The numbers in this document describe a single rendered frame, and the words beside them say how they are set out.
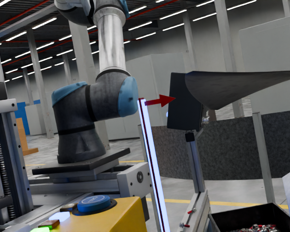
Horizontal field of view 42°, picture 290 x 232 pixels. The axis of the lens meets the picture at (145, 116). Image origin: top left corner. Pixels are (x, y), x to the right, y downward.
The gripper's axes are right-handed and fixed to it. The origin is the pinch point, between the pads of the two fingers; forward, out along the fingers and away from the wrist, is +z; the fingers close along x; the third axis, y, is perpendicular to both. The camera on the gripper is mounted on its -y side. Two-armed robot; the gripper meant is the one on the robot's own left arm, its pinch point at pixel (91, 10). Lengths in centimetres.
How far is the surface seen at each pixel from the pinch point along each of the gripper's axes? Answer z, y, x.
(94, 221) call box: 36, -16, 55
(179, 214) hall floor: 143, 48, -263
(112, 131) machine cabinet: 113, 382, -1001
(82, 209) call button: 35, -14, 52
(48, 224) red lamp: 35, -12, 56
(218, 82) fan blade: 23.7, -30.0, 28.2
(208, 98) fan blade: 26.3, -27.1, 19.5
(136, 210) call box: 37, -19, 50
